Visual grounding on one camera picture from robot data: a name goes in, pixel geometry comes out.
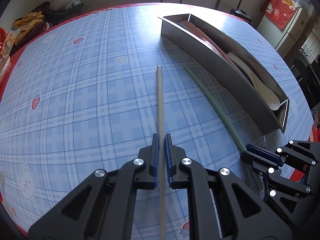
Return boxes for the sage green chopstick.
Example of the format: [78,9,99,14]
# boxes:
[184,64,264,190]

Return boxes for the stainless steel utensil tray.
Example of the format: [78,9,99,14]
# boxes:
[161,14,290,134]

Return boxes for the red snack bag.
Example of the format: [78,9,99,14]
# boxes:
[0,28,7,50]

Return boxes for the beige grey chopstick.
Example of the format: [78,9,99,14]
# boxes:
[157,65,166,239]

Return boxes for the red hanging organizer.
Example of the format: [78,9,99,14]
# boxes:
[260,0,300,30]

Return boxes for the pink plastic spoon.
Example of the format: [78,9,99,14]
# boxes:
[180,21,241,72]

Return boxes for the blue plaid tablecloth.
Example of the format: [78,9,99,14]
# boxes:
[1,3,313,232]

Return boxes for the white refrigerator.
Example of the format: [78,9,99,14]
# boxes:
[257,7,308,58]

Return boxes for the white plastic bag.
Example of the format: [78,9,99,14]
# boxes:
[50,0,81,11]

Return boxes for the yellow snack bags pile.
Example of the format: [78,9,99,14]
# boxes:
[10,1,51,56]

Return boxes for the cream plastic spoon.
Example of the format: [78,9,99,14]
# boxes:
[227,53,280,111]

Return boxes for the clear snack packet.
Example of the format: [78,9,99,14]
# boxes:
[0,28,21,81]

